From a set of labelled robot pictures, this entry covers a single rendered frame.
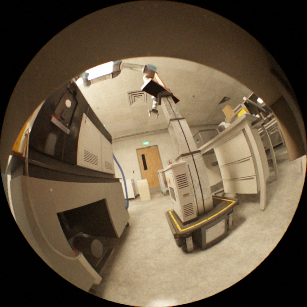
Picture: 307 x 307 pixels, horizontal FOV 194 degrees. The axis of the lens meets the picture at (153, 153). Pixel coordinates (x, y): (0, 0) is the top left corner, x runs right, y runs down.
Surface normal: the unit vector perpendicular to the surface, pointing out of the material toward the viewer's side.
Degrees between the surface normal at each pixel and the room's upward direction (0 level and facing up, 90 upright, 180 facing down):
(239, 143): 90
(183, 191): 90
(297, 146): 90
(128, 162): 90
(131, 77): 180
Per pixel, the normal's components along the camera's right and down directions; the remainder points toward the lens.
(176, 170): 0.02, -0.28
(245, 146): -0.97, 0.20
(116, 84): 0.22, 0.94
